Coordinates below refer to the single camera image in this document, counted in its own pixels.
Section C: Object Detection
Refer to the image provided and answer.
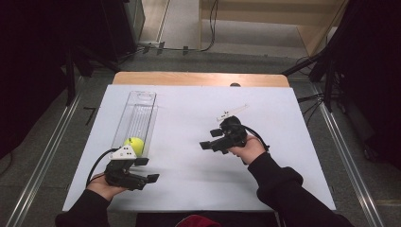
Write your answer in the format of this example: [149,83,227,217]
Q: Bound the black floor cables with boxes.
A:
[297,93,326,125]

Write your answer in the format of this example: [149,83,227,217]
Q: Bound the left hand-held gripper cable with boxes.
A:
[85,147,120,187]

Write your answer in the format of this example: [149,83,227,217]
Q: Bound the metal floor rail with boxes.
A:
[5,75,84,227]
[310,82,386,227]

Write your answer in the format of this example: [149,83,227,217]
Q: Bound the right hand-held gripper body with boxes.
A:
[210,104,250,156]

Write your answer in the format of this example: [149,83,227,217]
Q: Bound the dark curtain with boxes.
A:
[327,0,401,171]
[0,0,107,160]

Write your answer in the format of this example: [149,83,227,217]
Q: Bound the wooden table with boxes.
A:
[112,71,290,88]

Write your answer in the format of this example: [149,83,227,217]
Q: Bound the white table board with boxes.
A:
[61,84,337,213]

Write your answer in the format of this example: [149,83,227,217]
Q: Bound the red cloth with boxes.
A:
[175,215,223,227]

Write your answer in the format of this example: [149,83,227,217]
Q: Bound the hand-held gripper cable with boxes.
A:
[85,147,120,187]
[241,124,270,152]

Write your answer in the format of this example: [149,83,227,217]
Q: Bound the person's left hand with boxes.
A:
[86,172,129,202]

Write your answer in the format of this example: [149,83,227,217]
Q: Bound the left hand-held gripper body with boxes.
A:
[103,144,149,191]

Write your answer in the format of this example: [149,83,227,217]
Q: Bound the clear plastic container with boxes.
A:
[111,90,159,159]

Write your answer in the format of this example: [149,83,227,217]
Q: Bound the wooden shelf unit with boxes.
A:
[198,0,349,59]

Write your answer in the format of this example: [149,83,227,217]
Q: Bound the right hand-held gripper cable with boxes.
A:
[241,124,270,152]

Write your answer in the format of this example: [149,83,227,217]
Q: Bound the black metal stand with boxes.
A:
[281,46,346,114]
[63,44,122,107]

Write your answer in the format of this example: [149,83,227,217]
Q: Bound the black hanging cable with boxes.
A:
[200,0,220,53]

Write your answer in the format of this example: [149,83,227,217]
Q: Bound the black cabinet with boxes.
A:
[100,0,147,61]

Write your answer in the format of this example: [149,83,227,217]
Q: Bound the yellow tennis ball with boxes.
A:
[123,136,146,158]

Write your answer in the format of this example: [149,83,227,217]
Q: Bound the person's right hand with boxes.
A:
[226,134,268,166]

